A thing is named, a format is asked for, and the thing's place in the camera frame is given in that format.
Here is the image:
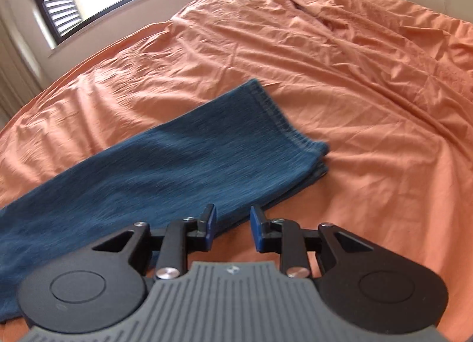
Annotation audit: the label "blue denim jeans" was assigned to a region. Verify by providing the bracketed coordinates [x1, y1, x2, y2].
[1, 80, 329, 321]

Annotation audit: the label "orange bed sheet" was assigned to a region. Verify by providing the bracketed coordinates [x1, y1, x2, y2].
[1, 0, 472, 341]

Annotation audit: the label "beige curtain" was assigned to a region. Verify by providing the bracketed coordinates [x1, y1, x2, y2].
[0, 0, 50, 128]

